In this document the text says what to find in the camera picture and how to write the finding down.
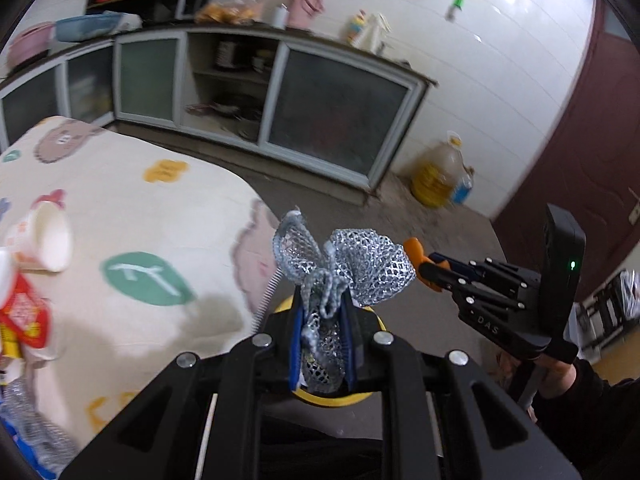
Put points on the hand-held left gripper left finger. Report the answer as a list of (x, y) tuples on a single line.
[(296, 340)]

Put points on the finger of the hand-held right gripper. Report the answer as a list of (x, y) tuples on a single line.
[(495, 317), (495, 272)]

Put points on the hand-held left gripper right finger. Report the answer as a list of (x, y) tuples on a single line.
[(351, 342)]

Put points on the yellow rimmed waste bin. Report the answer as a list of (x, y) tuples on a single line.
[(325, 402)]

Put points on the orange plastic piece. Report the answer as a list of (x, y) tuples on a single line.
[(414, 250)]

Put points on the silver mesh ribbon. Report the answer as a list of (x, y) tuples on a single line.
[(370, 260)]

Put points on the red white paper cup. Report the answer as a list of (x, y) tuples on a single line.
[(22, 310)]

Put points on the person's right forearm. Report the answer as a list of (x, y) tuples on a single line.
[(590, 420)]

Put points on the person's right hand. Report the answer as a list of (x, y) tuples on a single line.
[(557, 377)]

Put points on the black metal rack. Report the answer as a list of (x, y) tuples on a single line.
[(610, 305)]

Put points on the blue liquid bottle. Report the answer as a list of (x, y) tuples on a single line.
[(462, 190)]

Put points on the yellow oil jug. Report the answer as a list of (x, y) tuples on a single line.
[(435, 180)]

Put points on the kitchen counter cabinet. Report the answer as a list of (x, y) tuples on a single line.
[(340, 110)]

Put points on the black frying pan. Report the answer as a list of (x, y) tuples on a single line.
[(215, 108)]

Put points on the white cloth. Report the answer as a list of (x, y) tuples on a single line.
[(374, 35)]

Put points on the clear plastic bottle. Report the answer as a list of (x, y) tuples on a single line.
[(30, 420)]

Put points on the stack of bowls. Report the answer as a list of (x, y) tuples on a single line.
[(262, 62)]

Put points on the dish soap bottle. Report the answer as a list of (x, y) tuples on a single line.
[(356, 27)]

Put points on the small white bottle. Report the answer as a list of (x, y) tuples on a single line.
[(280, 16)]

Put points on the bag of oranges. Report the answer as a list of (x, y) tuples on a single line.
[(225, 10)]

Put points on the microwave oven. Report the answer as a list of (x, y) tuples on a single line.
[(192, 2)]

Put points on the white plastic bag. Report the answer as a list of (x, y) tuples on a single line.
[(130, 20)]

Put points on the blue plastic basin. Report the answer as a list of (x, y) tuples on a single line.
[(85, 27)]

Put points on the pink cooking pot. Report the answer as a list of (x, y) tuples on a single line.
[(30, 45)]

